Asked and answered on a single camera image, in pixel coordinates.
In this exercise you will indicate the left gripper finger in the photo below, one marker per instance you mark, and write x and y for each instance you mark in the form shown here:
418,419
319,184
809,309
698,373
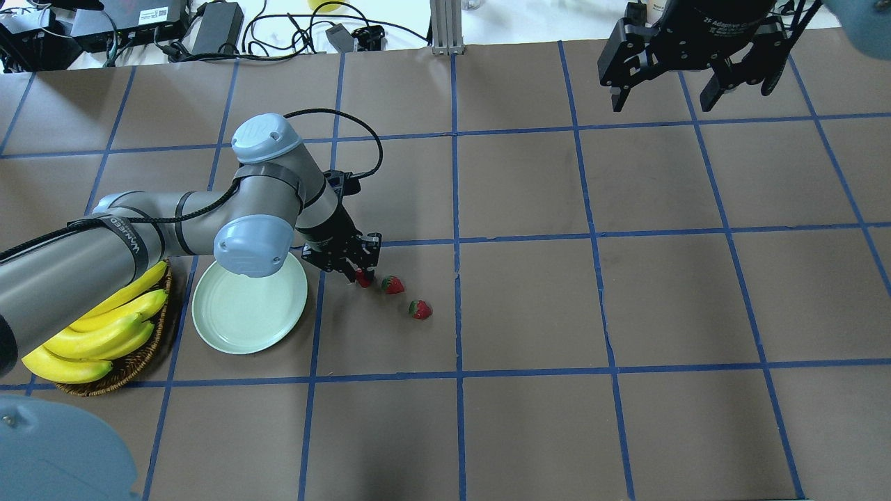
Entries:
347,269
368,255

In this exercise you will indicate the black power brick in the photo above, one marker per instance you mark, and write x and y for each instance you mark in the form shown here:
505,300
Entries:
220,24

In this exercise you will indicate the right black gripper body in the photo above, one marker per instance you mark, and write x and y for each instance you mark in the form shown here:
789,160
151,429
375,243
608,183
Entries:
703,29

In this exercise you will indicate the aluminium frame post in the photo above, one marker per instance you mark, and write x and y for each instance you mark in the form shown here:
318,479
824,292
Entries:
446,27

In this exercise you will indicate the yellow tape roll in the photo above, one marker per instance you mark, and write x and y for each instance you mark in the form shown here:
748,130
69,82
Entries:
325,7

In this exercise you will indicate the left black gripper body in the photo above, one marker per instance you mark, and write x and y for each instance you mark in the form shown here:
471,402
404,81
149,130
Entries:
337,235

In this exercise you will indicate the red strawberry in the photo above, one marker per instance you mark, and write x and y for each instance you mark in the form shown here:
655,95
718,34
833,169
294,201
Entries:
420,309
364,278
392,285

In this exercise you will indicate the yellow banana bunch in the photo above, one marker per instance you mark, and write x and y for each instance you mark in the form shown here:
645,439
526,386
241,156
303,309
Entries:
83,351

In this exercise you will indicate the woven wicker basket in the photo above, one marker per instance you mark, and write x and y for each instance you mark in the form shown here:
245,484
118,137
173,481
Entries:
126,369

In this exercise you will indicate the light green plate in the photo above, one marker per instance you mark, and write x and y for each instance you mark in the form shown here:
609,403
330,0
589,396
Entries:
243,315

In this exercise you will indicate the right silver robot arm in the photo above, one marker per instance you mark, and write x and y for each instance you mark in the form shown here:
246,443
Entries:
865,23

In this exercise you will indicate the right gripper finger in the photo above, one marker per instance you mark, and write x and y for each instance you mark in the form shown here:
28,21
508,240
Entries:
624,61
763,65

